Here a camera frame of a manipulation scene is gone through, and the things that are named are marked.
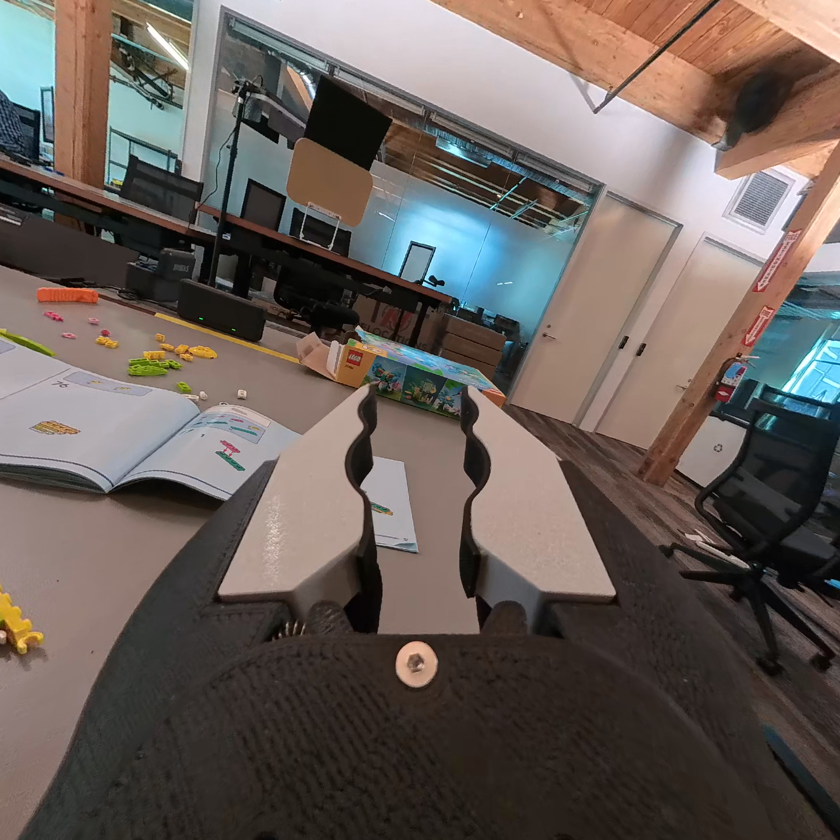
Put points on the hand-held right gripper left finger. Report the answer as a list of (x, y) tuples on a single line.
[(295, 518)]

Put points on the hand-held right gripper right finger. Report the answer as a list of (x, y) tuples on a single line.
[(538, 525)]

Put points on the colourful lego box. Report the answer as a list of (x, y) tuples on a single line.
[(413, 377)]

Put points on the yellow flower lego piece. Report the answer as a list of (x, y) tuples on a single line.
[(202, 352)]

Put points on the scattered small Lego pieces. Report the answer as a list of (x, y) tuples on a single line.
[(229, 338)]

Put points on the large yellow lego assembly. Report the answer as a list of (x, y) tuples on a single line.
[(16, 620)]

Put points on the orange lego brick separator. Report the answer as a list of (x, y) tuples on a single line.
[(65, 295)]

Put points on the lime green lego plate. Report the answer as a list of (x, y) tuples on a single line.
[(26, 342)]

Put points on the light blue leaflet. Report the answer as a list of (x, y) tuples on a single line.
[(394, 499)]

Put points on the white recycling bin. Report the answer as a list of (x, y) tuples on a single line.
[(712, 453)]

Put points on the stack of cardboard boxes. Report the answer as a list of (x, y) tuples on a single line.
[(472, 342)]

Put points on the open instruction booklet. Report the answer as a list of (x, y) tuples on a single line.
[(98, 426)]

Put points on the black box with green light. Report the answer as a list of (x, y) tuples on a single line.
[(220, 312)]

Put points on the white door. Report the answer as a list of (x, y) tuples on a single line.
[(682, 341), (590, 308)]

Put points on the cardboard box red print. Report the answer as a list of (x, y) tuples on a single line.
[(400, 321)]

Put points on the black mesh office chair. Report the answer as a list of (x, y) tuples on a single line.
[(768, 479)]

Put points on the red fire extinguisher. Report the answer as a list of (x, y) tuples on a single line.
[(727, 380)]

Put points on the long wooden desk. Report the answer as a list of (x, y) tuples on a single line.
[(85, 195), (367, 275)]

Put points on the black equipment case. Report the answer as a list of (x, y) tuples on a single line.
[(161, 272)]

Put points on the black computer monitor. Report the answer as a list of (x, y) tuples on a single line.
[(262, 205), (47, 115), (320, 234), (417, 262)]

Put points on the tan rounded board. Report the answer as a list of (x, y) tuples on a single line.
[(328, 184)]

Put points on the black light stand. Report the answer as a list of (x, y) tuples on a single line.
[(226, 184)]

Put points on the black mesh chair back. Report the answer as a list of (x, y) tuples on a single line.
[(161, 186)]

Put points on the black square flag panel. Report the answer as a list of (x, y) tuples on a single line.
[(348, 121)]

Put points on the black ceiling rod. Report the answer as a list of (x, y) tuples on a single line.
[(649, 56)]

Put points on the wooden post with red signs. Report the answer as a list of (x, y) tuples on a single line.
[(735, 341)]

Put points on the short red post sign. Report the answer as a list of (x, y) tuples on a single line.
[(758, 326)]

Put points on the long red post sign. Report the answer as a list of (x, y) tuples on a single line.
[(778, 260)]

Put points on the white wall air vent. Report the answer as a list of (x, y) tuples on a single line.
[(761, 199)]

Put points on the black wall speaker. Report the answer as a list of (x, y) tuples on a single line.
[(758, 108)]

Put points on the plain wooden post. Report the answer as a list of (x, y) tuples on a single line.
[(82, 92)]

